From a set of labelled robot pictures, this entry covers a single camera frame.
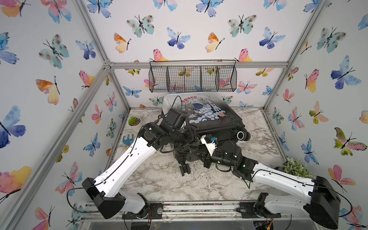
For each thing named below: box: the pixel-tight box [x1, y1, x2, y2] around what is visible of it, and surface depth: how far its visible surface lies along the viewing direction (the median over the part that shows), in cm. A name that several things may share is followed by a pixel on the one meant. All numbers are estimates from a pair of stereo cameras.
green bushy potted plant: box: [282, 157, 317, 180], surface depth 73 cm
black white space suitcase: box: [162, 92, 252, 177], surface depth 79 cm
